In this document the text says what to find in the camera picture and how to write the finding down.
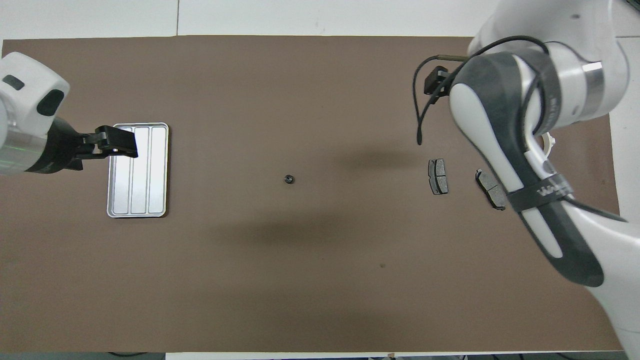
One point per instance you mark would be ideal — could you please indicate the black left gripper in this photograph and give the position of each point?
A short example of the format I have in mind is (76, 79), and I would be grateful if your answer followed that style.
(65, 147)

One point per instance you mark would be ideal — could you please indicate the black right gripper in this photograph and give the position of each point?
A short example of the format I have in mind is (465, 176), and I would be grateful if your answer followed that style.
(435, 80)

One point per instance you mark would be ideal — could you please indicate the small black bearing gear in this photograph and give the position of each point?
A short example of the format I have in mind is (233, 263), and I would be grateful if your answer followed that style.
(286, 179)

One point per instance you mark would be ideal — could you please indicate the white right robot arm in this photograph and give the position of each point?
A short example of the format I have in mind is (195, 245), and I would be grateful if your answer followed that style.
(575, 50)

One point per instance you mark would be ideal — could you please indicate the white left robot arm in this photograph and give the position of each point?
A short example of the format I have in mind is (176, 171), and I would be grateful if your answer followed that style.
(25, 100)

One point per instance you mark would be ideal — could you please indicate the silver metal tray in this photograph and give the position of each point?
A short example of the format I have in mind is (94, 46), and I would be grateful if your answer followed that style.
(150, 175)

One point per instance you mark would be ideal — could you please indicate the dark rectangular brake pad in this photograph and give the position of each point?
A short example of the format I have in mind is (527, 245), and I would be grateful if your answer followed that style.
(438, 177)

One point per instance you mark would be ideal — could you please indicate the dark curved brake pad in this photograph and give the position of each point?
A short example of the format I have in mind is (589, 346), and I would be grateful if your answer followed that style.
(487, 185)

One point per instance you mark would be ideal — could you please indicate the brown table mat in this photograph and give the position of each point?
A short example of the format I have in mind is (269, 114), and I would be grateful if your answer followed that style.
(200, 300)

